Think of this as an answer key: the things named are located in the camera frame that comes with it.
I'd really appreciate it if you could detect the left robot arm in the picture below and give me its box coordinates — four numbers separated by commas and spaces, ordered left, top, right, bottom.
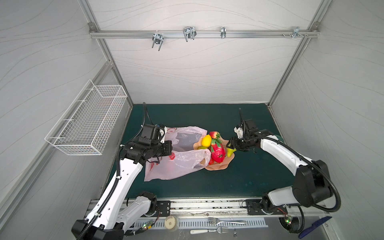
72, 122, 173, 240

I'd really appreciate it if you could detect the green lidded glass jar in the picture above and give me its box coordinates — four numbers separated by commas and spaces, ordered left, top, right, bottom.
275, 135, 285, 143

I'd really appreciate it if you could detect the green pear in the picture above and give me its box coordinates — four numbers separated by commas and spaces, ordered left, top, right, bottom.
226, 148, 237, 158

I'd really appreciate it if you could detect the metal bolt clamp right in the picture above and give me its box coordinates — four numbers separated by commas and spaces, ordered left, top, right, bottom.
282, 27, 309, 39

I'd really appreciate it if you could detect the metal hook clamp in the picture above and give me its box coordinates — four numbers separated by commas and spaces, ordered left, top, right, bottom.
152, 33, 164, 51
183, 26, 197, 42

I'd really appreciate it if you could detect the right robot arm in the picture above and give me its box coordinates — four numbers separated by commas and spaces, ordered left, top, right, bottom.
227, 112, 342, 215

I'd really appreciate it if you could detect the red strawberry back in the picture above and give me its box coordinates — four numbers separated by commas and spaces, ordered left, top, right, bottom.
210, 131, 221, 139

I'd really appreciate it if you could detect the metal hook clamp middle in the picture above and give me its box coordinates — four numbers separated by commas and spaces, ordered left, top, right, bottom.
183, 26, 197, 42

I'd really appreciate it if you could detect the aluminium cross rail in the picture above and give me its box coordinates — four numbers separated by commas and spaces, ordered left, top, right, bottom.
90, 29, 321, 39

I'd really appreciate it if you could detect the white handled fork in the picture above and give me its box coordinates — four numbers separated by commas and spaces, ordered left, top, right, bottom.
190, 227, 229, 235

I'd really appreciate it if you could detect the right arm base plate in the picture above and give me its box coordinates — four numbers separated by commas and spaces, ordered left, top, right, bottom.
242, 198, 288, 216

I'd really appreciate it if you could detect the black round fan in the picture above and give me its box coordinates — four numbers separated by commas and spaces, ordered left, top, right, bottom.
279, 216, 305, 234

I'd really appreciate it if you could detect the peach scalloped fruit plate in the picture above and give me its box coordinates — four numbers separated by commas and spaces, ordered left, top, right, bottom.
193, 139, 235, 171

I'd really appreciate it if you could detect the metal hook clamp left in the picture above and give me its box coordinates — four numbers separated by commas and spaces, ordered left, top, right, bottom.
152, 33, 164, 51

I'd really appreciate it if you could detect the silver fork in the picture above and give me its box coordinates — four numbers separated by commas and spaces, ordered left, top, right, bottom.
207, 218, 247, 225

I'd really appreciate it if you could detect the green table mat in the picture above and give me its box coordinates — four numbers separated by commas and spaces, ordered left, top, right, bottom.
127, 104, 294, 199

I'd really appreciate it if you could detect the red dragon fruit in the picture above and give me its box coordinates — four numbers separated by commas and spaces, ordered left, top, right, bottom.
210, 139, 227, 164

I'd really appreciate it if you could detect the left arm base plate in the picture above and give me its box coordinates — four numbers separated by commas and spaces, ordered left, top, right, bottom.
147, 201, 171, 217

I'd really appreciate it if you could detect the pink strawberry plastic bag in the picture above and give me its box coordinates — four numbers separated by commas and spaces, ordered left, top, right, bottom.
144, 126, 211, 182

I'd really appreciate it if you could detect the blue plastic tool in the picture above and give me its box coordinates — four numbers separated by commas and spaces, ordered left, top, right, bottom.
298, 216, 332, 239

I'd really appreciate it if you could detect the white wire basket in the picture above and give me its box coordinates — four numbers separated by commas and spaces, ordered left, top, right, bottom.
45, 80, 127, 156

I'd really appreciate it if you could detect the yellow lemon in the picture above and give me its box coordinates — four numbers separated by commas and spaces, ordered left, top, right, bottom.
201, 135, 212, 148

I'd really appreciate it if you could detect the metal ring clamp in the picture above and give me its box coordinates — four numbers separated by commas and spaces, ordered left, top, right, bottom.
221, 27, 227, 39

